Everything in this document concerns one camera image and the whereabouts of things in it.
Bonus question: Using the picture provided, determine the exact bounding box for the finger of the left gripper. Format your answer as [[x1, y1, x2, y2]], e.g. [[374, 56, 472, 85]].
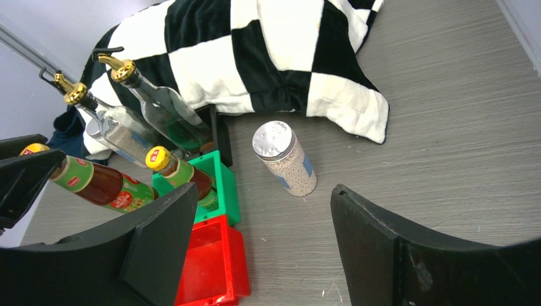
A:
[[1, 134, 66, 230]]

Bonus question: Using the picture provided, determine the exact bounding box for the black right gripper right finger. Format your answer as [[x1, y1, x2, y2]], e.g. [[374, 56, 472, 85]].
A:
[[330, 184, 540, 305]]

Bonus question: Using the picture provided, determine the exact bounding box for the gold-top clear glass bottle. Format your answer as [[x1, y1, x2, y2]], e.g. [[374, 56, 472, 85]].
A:
[[39, 67, 158, 148]]

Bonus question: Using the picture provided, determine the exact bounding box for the dark blue cloth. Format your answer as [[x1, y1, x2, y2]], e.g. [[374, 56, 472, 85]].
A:
[[46, 106, 88, 159]]

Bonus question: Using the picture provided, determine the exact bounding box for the silver-lid spice jar left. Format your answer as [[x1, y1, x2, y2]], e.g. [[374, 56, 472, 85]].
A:
[[86, 120, 151, 168]]

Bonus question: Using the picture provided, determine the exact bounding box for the silver-lid spice jar right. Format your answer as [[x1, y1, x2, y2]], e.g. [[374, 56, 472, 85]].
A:
[[252, 120, 317, 197]]

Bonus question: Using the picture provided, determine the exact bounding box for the gold-top oil bottle brown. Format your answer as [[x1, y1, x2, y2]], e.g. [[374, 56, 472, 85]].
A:
[[92, 47, 214, 156]]

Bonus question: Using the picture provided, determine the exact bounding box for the red plastic bin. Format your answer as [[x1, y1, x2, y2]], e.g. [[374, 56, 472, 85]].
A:
[[175, 215, 251, 305]]

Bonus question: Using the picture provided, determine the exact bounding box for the green plastic bin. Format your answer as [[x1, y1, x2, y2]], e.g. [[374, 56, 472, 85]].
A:
[[152, 151, 241, 225]]

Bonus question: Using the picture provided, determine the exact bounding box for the black plastic bin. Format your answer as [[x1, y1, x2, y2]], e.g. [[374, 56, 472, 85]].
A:
[[186, 105, 233, 167]]

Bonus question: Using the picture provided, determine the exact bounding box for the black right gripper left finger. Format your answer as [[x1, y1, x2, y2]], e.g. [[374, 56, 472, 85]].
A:
[[1, 183, 198, 305]]

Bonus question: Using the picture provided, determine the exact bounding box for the yellow-capped sauce bottle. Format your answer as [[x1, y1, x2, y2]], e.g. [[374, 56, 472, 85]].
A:
[[145, 146, 219, 211], [19, 143, 161, 214]]

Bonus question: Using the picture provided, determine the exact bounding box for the black white checkered blanket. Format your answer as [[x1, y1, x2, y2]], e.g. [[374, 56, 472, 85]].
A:
[[96, 1, 389, 144]]

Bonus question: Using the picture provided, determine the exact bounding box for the silver-lid spice jar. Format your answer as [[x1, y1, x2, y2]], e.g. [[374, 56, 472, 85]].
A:
[[252, 120, 317, 197], [86, 120, 151, 168]]

